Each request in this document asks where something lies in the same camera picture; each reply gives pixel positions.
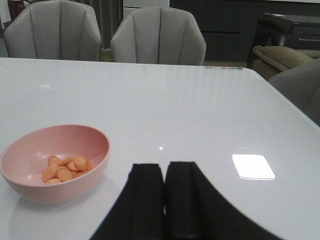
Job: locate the dark side table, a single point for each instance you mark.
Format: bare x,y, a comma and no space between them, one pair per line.
294,31

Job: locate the orange ham slices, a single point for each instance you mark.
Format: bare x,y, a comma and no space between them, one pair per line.
63,170

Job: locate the grey upholstered chair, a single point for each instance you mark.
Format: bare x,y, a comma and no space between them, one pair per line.
159,35
55,30

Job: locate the dark grey counter cabinet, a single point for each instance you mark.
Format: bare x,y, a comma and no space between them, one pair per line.
228,26

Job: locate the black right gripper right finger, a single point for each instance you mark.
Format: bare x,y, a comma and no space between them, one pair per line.
195,210

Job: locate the left grey upholstered chair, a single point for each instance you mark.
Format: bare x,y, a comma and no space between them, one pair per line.
55,30

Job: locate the grey curtain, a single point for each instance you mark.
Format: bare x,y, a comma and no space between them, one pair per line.
109,14

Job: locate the right grey upholstered chair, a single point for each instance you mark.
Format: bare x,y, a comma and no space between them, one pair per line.
159,35

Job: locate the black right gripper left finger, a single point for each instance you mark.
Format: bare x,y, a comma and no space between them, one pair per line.
138,213

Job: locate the olive sofa cushion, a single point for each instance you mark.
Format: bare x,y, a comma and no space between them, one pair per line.
284,58

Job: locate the pink plastic bowl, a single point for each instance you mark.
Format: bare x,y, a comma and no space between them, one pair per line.
23,161

